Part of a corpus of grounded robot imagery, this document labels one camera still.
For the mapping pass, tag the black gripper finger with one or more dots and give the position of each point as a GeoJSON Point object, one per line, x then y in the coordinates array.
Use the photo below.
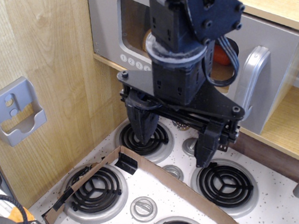
{"type": "Point", "coordinates": [207, 143]}
{"type": "Point", "coordinates": [141, 116]}

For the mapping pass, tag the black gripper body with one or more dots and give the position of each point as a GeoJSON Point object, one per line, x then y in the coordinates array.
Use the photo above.
{"type": "Point", "coordinates": [182, 85]}

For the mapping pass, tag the silver microwave door handle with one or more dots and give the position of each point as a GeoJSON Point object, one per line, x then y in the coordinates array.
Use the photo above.
{"type": "Point", "coordinates": [249, 76]}

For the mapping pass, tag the grey toy microwave door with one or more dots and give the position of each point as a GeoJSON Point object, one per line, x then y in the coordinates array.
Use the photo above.
{"type": "Point", "coordinates": [176, 48]}

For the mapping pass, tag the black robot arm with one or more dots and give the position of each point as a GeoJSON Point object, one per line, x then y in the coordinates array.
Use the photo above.
{"type": "Point", "coordinates": [179, 26]}

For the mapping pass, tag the back grey stove knob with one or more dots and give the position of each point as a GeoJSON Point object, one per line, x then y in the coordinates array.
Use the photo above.
{"type": "Point", "coordinates": [188, 146]}

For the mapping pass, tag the grey stove knob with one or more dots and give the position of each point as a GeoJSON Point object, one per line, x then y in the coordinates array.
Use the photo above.
{"type": "Point", "coordinates": [174, 171]}
{"type": "Point", "coordinates": [188, 146]}
{"type": "Point", "coordinates": [143, 209]}

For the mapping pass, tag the back left stove burner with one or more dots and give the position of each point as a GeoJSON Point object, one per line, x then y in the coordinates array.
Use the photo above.
{"type": "Point", "coordinates": [156, 150]}

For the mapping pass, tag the middle grey stove knob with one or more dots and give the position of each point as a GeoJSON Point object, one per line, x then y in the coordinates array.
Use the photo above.
{"type": "Point", "coordinates": [174, 171]}

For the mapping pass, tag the back right stove burner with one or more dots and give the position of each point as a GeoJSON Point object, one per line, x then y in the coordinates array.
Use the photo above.
{"type": "Point", "coordinates": [227, 184]}

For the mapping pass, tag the brown cardboard barrier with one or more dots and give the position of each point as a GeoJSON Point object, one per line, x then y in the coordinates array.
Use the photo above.
{"type": "Point", "coordinates": [130, 161]}

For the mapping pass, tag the wooden shelf unit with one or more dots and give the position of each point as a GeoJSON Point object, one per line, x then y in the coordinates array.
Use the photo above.
{"type": "Point", "coordinates": [296, 107]}

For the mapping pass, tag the front grey stove knob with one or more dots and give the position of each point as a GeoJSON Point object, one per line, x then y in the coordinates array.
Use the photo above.
{"type": "Point", "coordinates": [143, 209]}

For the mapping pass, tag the front left stove burner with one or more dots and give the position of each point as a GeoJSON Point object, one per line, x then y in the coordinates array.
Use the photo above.
{"type": "Point", "coordinates": [100, 198]}

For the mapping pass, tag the grey wall phone holder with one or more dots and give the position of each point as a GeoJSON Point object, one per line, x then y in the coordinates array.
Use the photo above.
{"type": "Point", "coordinates": [13, 99]}

